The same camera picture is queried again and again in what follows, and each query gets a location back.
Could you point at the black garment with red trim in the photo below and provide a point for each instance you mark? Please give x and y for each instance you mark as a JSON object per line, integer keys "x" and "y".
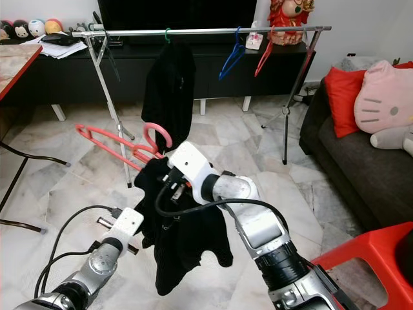
{"x": 181, "y": 239}

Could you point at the red plastic hanger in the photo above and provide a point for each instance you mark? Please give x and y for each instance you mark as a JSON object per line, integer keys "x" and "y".
{"x": 122, "y": 145}
{"x": 264, "y": 58}

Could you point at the blue plastic hanger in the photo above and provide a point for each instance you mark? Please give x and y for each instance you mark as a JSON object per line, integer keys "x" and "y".
{"x": 232, "y": 60}

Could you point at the green plastic hanger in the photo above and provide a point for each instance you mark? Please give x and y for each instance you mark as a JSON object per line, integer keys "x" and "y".
{"x": 168, "y": 35}

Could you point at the plain black garment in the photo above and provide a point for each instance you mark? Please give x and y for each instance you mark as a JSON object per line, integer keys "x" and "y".
{"x": 168, "y": 90}

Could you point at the black TV console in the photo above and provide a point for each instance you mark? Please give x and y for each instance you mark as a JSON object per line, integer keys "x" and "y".
{"x": 219, "y": 74}

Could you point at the silver metal clothes rack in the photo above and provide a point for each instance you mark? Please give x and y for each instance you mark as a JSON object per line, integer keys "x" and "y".
{"x": 200, "y": 30}

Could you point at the white pink tissue box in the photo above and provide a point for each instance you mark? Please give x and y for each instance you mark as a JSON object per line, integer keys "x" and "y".
{"x": 253, "y": 42}

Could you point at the black television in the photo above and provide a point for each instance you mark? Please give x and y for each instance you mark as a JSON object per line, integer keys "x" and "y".
{"x": 177, "y": 13}

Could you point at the white papers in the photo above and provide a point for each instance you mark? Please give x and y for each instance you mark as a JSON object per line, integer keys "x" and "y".
{"x": 61, "y": 51}

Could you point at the dark brown sofa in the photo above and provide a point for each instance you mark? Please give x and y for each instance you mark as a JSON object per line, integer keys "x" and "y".
{"x": 361, "y": 174}

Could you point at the red cushion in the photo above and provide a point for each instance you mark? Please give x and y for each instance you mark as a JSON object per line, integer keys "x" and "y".
{"x": 342, "y": 100}

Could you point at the orange round toy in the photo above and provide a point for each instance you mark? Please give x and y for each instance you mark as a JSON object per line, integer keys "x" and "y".
{"x": 53, "y": 26}

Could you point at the red laughing Buddha statue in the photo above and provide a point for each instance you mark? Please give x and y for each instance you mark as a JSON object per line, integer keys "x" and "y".
{"x": 289, "y": 19}

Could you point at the white round toy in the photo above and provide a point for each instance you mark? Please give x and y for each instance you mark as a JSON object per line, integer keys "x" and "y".
{"x": 37, "y": 28}

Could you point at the red plastic stool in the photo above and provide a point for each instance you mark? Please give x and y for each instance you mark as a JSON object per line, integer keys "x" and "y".
{"x": 374, "y": 258}

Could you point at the grey Totoro plush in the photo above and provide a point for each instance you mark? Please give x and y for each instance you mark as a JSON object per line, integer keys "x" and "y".
{"x": 393, "y": 139}

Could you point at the pink cat pillow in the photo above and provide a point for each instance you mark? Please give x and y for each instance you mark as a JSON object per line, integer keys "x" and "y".
{"x": 384, "y": 100}

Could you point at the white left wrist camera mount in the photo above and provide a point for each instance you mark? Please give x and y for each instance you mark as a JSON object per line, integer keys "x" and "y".
{"x": 122, "y": 226}

